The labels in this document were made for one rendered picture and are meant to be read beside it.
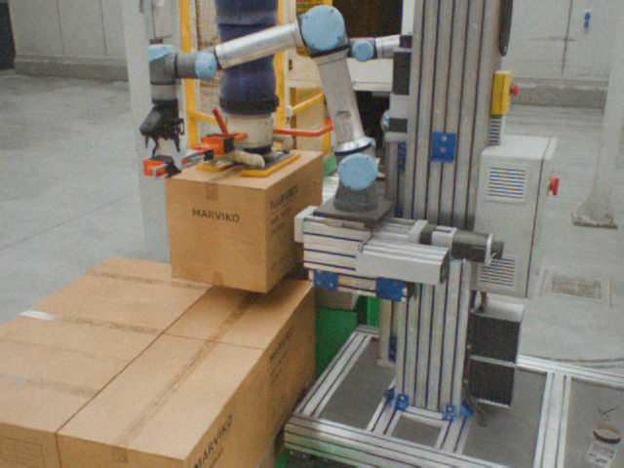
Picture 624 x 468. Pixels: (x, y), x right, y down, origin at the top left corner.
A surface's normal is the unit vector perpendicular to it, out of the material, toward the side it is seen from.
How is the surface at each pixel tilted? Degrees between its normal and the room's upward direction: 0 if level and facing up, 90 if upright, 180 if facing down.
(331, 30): 83
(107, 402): 0
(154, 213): 90
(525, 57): 90
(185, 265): 90
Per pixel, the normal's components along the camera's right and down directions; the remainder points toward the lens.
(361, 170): -0.02, 0.46
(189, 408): 0.00, -0.94
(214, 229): -0.36, 0.32
